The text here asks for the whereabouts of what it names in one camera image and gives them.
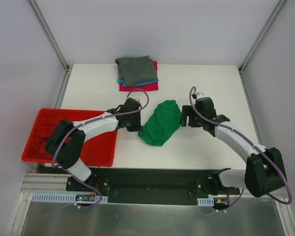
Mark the green t-shirt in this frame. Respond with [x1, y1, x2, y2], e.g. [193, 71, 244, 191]
[138, 100, 181, 147]

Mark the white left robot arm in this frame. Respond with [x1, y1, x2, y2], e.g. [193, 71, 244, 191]
[44, 98, 142, 191]

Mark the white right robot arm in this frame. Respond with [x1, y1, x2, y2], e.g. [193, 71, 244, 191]
[180, 95, 291, 198]

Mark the folded pink t-shirt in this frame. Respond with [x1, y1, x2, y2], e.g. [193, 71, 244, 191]
[118, 61, 158, 92]

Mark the red plastic bin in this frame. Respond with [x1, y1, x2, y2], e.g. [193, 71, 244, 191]
[21, 108, 117, 167]

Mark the folded teal t-shirt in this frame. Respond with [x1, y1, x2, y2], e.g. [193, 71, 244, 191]
[117, 74, 159, 87]

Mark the folded grey t-shirt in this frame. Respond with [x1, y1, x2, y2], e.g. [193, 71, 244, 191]
[115, 56, 158, 85]

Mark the red t-shirt in bin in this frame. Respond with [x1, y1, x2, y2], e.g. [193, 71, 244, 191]
[31, 118, 61, 159]

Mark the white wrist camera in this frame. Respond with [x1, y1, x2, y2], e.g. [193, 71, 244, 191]
[191, 91, 207, 100]

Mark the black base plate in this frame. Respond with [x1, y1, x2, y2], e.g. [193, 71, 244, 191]
[65, 168, 240, 206]

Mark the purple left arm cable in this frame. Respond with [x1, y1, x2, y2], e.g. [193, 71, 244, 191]
[38, 88, 149, 218]

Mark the right white cable duct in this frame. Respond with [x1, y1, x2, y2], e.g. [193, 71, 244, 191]
[197, 197, 214, 207]

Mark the white cable duct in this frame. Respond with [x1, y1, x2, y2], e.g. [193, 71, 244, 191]
[197, 197, 214, 207]
[31, 193, 108, 204]

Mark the aluminium front rail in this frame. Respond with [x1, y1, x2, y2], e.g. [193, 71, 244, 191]
[21, 173, 69, 193]

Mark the left white cable duct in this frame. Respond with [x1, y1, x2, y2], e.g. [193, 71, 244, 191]
[31, 193, 108, 204]

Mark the right aluminium frame post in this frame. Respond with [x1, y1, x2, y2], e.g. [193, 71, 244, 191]
[238, 0, 288, 75]

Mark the aluminium frame post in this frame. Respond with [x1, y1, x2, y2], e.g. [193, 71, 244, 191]
[27, 0, 70, 72]
[238, 0, 288, 75]

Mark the left aluminium frame post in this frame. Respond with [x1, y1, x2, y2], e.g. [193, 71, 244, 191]
[27, 0, 70, 72]

